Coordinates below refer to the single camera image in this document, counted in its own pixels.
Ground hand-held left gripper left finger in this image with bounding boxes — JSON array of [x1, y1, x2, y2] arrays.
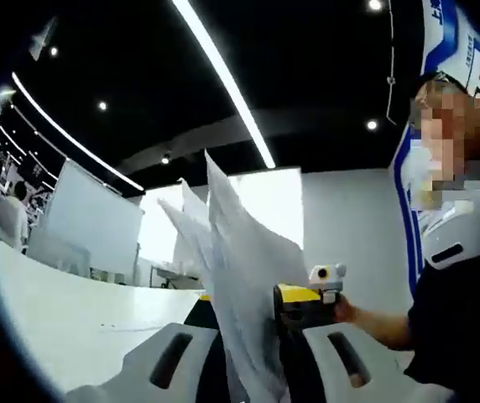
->
[[65, 294, 229, 403]]

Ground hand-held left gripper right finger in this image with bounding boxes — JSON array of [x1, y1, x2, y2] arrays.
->
[[273, 283, 456, 403]]

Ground stack of white printing papers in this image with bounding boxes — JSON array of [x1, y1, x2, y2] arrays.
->
[[158, 149, 309, 403]]

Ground person's right hand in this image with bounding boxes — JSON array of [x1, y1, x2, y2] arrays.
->
[[332, 298, 365, 325]]

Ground bright window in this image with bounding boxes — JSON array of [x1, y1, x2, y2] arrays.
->
[[138, 167, 304, 270]]

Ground white linear ceiling light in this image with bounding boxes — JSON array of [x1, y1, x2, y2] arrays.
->
[[11, 71, 146, 193], [171, 0, 278, 169]]

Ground frosted divider panel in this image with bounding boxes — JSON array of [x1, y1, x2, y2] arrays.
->
[[25, 228, 93, 277]]

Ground round ceiling downlights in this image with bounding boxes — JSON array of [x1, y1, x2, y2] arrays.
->
[[50, 0, 382, 165]]

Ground square ceiling air vent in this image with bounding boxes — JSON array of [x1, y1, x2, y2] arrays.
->
[[29, 16, 57, 62]]

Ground blue white wall poster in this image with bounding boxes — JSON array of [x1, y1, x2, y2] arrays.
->
[[393, 0, 480, 295]]

